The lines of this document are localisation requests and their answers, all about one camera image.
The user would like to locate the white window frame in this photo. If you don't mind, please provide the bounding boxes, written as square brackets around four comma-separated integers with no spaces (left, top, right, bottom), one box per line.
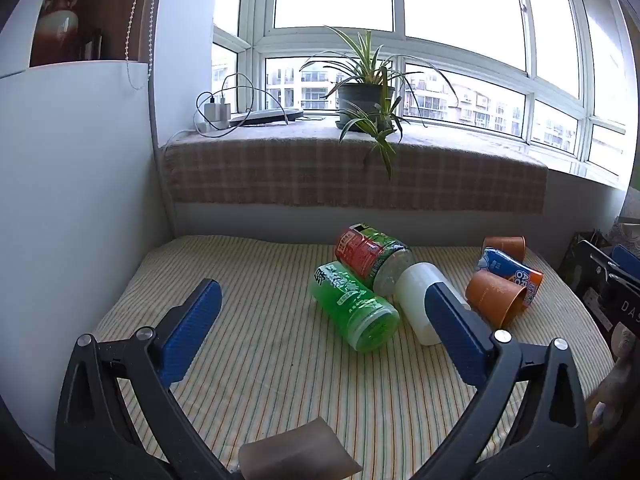
[212,0,632,177]

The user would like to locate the green plastic bottle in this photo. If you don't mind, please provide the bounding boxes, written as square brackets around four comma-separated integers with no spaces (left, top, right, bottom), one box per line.
[308,261,401,353]

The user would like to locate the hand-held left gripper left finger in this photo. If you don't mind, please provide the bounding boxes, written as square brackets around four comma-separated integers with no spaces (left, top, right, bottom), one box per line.
[55,278,236,480]

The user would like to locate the small orange cup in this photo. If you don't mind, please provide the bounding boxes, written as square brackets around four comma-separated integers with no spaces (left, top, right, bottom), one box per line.
[482,235,527,264]

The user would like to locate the black white flat device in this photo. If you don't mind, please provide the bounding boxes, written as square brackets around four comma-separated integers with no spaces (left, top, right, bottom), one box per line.
[228,107,305,128]

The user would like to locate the brown paper piece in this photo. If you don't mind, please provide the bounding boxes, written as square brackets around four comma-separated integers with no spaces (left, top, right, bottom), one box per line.
[238,417,364,480]

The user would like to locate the striped bed sheet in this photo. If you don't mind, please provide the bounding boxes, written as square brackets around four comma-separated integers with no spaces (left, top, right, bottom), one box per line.
[92,235,615,473]

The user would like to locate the white bead chain cord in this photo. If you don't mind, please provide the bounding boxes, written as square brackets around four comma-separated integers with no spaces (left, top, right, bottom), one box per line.
[124,0,152,92]

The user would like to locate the white cabinet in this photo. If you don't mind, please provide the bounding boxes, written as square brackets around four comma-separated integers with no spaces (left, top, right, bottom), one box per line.
[0,0,173,456]

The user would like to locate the blue orange snack packet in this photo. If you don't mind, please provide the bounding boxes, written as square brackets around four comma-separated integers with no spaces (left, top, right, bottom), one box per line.
[475,247,544,309]

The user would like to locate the person's right hand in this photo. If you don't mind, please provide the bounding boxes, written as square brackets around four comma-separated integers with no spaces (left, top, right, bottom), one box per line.
[585,324,637,427]

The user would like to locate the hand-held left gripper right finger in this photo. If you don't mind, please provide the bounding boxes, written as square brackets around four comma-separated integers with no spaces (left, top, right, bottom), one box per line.
[410,282,591,480]

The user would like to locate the large orange cup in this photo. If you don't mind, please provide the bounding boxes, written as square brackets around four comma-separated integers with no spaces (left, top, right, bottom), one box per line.
[465,270,531,329]

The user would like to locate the grey patterned cloth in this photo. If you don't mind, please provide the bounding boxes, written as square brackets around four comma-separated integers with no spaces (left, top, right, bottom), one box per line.
[606,216,640,253]

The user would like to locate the brown vase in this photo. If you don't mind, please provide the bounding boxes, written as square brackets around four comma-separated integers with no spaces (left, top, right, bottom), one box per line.
[31,0,92,67]

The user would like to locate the red green label bottle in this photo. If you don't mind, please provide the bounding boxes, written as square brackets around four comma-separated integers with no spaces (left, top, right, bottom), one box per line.
[333,223,416,297]

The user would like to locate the plaid blanket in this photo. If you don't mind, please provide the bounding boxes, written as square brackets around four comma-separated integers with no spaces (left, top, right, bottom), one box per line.
[161,122,549,215]

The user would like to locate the white cup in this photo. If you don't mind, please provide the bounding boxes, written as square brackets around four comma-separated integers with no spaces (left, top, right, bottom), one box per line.
[394,262,472,346]

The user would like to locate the white chargers with cables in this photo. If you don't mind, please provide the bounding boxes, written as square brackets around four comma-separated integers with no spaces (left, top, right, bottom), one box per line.
[196,73,289,125]

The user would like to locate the potted spider plant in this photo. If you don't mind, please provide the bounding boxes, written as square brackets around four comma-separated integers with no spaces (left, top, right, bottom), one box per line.
[299,25,459,182]

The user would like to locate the white power strip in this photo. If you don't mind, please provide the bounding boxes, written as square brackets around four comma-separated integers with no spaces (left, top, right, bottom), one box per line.
[194,119,232,136]

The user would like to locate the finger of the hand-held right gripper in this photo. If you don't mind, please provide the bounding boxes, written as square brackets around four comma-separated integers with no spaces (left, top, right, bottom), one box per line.
[611,243,640,281]

